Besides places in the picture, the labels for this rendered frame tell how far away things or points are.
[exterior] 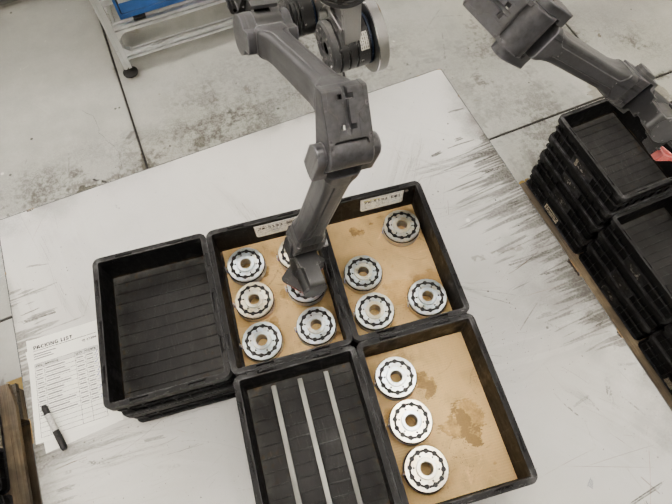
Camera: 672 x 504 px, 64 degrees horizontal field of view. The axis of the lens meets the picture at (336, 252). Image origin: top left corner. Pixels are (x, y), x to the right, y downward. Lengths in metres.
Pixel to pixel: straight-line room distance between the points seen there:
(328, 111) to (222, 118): 2.13
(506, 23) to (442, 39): 2.32
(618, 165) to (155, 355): 1.75
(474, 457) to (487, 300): 0.47
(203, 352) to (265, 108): 1.73
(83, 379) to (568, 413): 1.33
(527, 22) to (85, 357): 1.39
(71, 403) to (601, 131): 2.05
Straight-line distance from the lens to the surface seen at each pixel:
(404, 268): 1.50
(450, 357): 1.44
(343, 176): 0.88
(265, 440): 1.39
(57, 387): 1.73
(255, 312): 1.44
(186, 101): 3.05
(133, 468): 1.60
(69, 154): 3.06
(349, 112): 0.83
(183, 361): 1.47
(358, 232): 1.54
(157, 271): 1.59
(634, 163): 2.34
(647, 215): 2.37
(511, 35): 0.95
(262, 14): 1.14
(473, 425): 1.41
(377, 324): 1.41
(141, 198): 1.88
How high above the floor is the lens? 2.20
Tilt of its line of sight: 64 degrees down
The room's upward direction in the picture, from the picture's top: 3 degrees counter-clockwise
